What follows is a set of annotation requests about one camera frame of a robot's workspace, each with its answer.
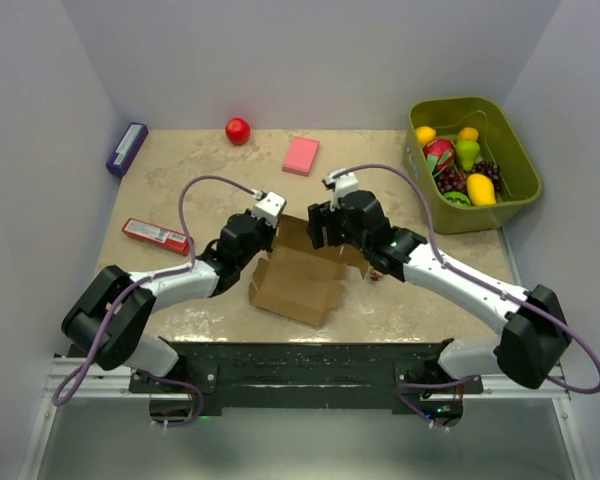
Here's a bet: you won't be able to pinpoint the brown cardboard box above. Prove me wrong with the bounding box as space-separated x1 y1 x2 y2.
248 215 370 328

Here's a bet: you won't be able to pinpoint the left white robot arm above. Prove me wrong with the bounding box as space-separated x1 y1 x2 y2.
61 207 281 392

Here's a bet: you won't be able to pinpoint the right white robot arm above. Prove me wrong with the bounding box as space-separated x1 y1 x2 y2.
307 190 570 393

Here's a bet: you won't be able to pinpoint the red rectangular box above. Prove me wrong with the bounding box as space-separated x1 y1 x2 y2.
121 218 190 256

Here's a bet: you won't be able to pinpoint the purple rectangular box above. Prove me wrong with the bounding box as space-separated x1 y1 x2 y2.
106 122 149 178

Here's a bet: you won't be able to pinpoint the pink sticky note pad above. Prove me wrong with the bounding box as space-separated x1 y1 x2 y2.
282 137 320 176

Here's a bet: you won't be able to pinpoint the dark purple grapes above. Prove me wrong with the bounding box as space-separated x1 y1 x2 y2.
434 161 502 195

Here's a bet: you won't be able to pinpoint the green round toy fruit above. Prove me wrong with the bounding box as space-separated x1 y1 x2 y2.
443 191 472 207

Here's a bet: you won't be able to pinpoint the red green dragon fruit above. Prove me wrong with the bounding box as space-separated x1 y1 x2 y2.
422 138 455 177

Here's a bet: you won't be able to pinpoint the red apple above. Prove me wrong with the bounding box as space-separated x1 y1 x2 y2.
225 117 251 145

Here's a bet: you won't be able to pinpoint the yellow lemon left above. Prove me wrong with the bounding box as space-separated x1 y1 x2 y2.
415 126 437 148

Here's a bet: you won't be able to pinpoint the yellow mango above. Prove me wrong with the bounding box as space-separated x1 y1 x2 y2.
466 173 496 206

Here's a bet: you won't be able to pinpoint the green pear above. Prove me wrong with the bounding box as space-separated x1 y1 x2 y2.
455 139 480 172

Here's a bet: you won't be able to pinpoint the orange fruit right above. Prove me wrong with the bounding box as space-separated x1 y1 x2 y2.
456 127 480 142

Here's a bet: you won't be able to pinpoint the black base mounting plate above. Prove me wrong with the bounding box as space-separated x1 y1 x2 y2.
126 341 483 426

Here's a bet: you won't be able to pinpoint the olive green plastic bin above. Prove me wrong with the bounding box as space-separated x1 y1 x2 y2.
404 97 542 235

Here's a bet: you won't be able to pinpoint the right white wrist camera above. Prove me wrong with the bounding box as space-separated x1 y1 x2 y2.
322 168 358 211

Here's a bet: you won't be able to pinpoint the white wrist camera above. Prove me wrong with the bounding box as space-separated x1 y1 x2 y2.
322 168 358 211
251 190 287 228

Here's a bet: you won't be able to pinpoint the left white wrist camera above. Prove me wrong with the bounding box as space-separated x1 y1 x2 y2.
251 190 287 228

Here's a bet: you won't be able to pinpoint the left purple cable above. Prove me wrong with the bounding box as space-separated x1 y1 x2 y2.
52 174 266 429

